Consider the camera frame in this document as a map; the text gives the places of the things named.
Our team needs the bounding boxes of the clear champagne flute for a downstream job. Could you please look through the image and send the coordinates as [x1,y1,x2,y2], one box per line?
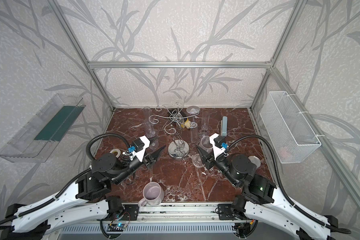
[192,136,213,168]
[187,106,200,143]
[142,107,159,150]

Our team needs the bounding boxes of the clear wine glass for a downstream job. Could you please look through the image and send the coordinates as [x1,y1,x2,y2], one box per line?
[201,109,210,132]

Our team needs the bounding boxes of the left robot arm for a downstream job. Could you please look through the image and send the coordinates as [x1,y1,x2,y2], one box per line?
[0,133,166,240]

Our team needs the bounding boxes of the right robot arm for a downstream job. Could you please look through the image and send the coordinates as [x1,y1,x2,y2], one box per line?
[197,134,352,240]

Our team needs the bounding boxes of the chrome wine glass rack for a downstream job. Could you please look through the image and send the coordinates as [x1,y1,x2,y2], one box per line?
[149,99,190,160]

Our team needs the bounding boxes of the roll of tape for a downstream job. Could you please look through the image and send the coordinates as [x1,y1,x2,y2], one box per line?
[110,149,122,158]

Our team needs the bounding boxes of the lilac ceramic mug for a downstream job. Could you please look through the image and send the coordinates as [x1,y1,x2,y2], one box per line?
[138,182,165,207]

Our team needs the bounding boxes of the black yellow work glove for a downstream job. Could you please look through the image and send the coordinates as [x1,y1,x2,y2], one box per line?
[169,108,192,129]

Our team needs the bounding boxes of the green circuit board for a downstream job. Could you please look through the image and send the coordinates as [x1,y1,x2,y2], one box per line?
[107,223,129,233]

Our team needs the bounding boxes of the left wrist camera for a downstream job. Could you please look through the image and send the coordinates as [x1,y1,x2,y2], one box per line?
[123,136,151,163]

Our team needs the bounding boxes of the aluminium front rail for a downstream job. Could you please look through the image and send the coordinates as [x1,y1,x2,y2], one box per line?
[50,201,277,224]

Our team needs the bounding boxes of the white wire wall basket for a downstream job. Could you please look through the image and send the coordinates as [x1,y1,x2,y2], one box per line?
[260,91,322,164]

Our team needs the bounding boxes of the clear acrylic wall shelf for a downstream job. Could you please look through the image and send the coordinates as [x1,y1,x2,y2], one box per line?
[0,94,86,163]

